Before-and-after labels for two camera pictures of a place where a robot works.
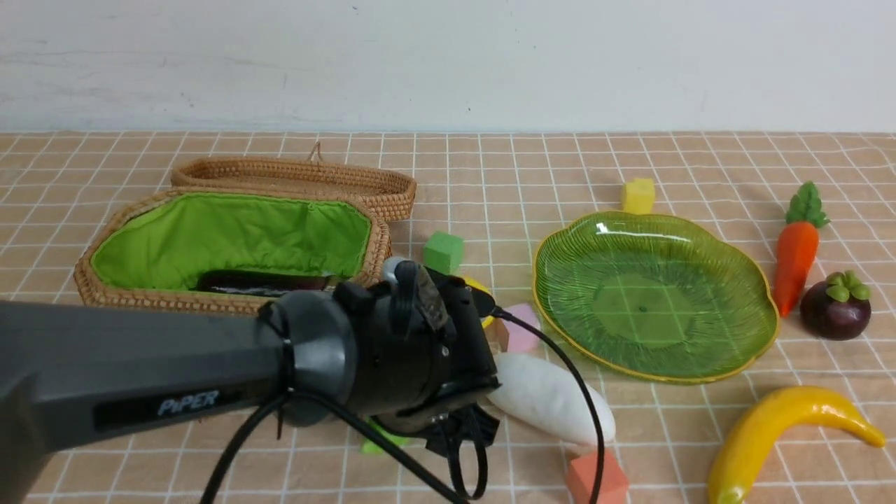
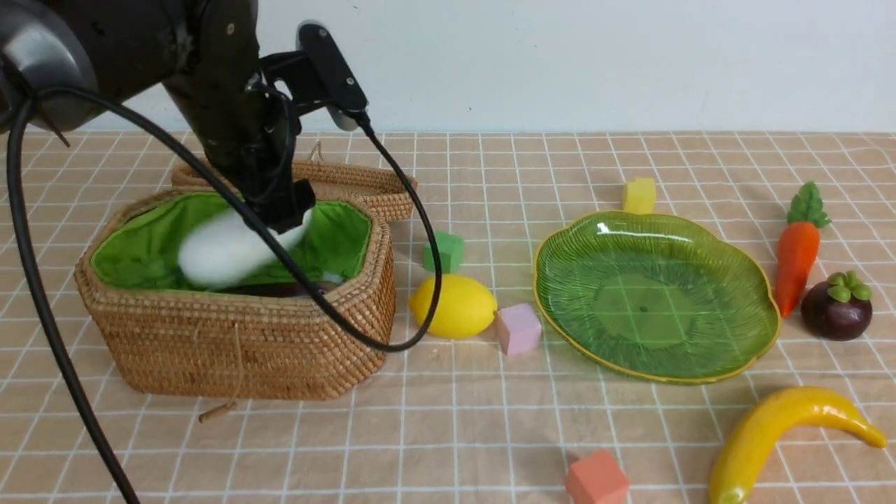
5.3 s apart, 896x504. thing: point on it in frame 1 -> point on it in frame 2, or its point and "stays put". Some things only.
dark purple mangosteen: (838, 308) stays put
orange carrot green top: (797, 244) stays put
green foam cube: (443, 252) stays put
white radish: (548, 393) -> (222, 249)
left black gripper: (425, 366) -> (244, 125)
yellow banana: (767, 421) stays put
